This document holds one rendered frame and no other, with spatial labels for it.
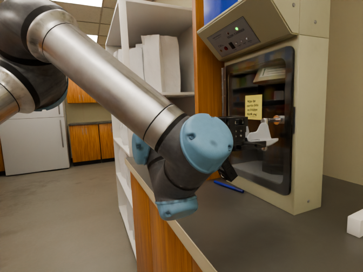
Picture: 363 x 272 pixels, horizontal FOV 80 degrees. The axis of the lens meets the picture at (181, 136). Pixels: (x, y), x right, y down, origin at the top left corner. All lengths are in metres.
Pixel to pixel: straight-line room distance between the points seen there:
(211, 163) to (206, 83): 0.63
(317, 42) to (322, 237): 0.48
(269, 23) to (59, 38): 0.47
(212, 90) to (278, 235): 0.56
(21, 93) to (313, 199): 0.76
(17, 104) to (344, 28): 1.08
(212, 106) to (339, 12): 0.60
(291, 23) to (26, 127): 5.16
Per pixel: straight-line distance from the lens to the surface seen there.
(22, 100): 0.53
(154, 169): 0.42
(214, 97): 0.91
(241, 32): 0.71
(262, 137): 0.58
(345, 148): 1.08
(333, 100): 1.09
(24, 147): 5.46
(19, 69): 0.52
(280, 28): 0.64
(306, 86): 0.66
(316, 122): 0.70
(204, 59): 0.90
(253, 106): 0.73
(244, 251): 0.54
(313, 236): 0.63
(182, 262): 0.76
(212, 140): 0.28
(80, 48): 0.39
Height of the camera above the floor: 1.24
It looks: 7 degrees down
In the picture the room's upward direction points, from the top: 2 degrees counter-clockwise
